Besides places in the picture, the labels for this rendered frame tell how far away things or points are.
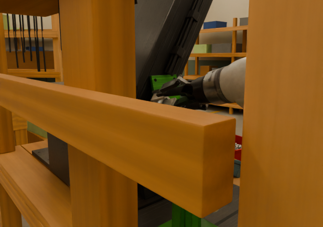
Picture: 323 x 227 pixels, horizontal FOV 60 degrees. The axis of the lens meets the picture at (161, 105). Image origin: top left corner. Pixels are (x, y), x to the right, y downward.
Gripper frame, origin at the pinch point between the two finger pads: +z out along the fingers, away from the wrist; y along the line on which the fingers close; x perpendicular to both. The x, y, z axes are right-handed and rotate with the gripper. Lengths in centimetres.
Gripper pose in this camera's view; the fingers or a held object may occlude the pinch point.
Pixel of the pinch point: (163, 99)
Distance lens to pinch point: 88.2
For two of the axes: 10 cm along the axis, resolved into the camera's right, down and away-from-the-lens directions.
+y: -6.6, -6.1, -4.3
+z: -6.3, 1.3, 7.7
